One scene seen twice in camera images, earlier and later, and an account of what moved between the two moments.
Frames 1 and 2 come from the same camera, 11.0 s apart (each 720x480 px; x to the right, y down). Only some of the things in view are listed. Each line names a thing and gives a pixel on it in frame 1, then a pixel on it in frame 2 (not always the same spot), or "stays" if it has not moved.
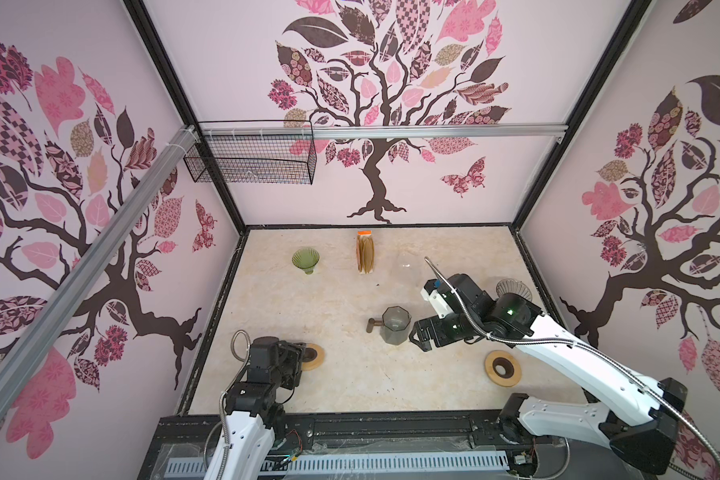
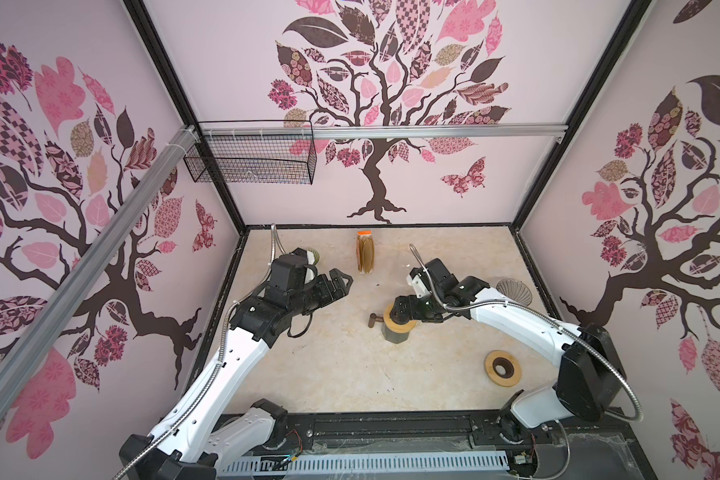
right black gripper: [431, 325] -> [412, 312]
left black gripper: [293, 353] -> [328, 294]
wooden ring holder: [314, 356] -> [400, 328]
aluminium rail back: [440, 131] stays
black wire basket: [253, 152] stays
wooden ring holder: [502, 368] stays
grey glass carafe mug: [394, 326] stays
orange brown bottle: [365, 252] stays
